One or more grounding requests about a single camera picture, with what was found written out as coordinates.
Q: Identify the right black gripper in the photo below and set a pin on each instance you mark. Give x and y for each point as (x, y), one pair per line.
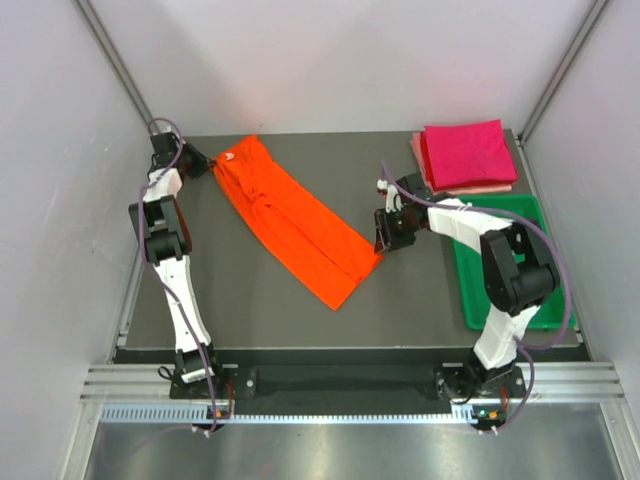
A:
(387, 239)

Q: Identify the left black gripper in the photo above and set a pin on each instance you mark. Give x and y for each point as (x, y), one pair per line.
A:
(202, 163)

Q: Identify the orange t shirt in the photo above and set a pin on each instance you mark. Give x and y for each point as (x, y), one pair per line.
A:
(314, 244)

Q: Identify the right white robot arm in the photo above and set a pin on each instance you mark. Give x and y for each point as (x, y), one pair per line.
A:
(518, 271)

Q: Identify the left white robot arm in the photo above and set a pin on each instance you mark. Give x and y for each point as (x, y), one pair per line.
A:
(165, 245)

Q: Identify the pink folded t shirt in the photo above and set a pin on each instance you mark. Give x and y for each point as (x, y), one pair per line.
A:
(465, 190)

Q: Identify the red folded t shirt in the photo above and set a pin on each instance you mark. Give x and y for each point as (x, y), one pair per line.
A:
(425, 162)

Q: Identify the magenta folded t shirt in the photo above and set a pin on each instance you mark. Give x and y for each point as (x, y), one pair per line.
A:
(470, 155)

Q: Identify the green plastic tray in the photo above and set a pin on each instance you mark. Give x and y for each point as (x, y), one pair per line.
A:
(475, 303)

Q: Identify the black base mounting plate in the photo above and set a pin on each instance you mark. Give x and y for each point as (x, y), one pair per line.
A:
(340, 381)

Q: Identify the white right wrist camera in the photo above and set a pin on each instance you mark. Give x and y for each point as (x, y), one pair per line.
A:
(393, 199)

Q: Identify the left aluminium frame post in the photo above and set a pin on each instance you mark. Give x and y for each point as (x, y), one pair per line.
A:
(92, 20)

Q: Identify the aluminium frame post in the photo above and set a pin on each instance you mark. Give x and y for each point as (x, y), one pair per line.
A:
(577, 44)
(92, 20)

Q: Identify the grey slotted cable duct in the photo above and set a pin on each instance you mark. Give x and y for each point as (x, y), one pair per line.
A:
(202, 414)

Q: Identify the right aluminium frame post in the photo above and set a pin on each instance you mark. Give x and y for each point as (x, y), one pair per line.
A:
(577, 44)

